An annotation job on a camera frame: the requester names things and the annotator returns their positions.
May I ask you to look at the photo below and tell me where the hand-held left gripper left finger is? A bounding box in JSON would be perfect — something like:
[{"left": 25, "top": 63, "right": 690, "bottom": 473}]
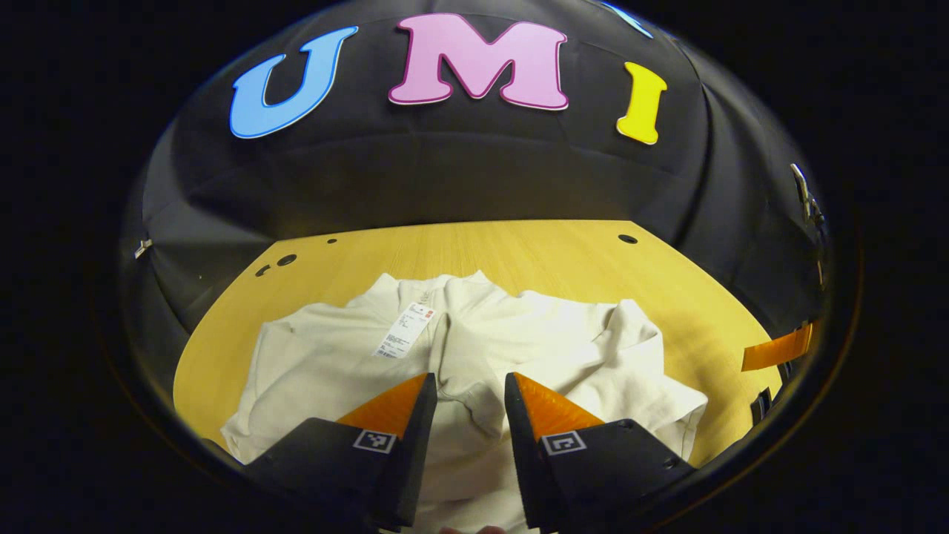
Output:
[{"left": 241, "top": 372, "right": 438, "bottom": 531}]

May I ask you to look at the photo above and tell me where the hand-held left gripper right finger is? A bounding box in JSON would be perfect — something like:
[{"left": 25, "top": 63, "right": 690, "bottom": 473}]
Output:
[{"left": 504, "top": 372, "right": 696, "bottom": 533}]

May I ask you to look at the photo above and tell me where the cream white sweatshirt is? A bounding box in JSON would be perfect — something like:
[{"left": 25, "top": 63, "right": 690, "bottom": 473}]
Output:
[{"left": 221, "top": 270, "right": 709, "bottom": 534}]

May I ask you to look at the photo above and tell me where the black backdrop cloth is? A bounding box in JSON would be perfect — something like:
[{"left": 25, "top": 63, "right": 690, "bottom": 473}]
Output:
[{"left": 119, "top": 0, "right": 827, "bottom": 416}]

